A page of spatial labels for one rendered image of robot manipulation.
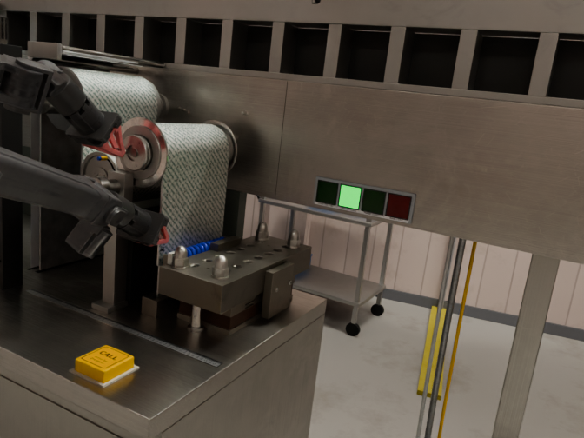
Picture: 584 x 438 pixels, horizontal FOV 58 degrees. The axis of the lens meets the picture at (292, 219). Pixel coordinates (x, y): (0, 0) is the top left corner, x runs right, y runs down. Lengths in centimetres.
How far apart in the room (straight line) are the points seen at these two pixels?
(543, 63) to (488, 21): 14
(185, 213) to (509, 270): 311
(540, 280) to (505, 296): 271
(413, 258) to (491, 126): 289
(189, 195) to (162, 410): 51
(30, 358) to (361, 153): 80
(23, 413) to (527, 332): 112
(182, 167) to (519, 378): 96
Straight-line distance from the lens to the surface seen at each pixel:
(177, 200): 118
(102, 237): 103
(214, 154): 126
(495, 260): 400
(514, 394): 147
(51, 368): 102
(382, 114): 123
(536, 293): 138
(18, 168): 73
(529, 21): 119
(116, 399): 92
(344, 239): 405
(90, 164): 128
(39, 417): 114
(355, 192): 125
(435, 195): 120
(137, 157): 114
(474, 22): 121
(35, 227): 148
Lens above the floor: 139
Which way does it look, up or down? 13 degrees down
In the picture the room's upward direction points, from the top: 7 degrees clockwise
